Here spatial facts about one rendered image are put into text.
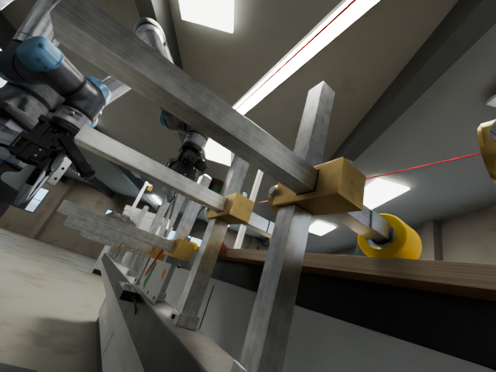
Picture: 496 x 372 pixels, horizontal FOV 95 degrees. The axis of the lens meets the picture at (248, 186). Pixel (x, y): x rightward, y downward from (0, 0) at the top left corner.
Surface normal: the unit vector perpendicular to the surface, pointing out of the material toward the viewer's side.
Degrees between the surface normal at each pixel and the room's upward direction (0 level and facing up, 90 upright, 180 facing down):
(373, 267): 90
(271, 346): 90
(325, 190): 90
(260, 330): 90
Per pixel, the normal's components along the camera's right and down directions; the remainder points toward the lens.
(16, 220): 0.08, -0.40
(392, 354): -0.78, -0.46
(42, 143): 0.55, -0.19
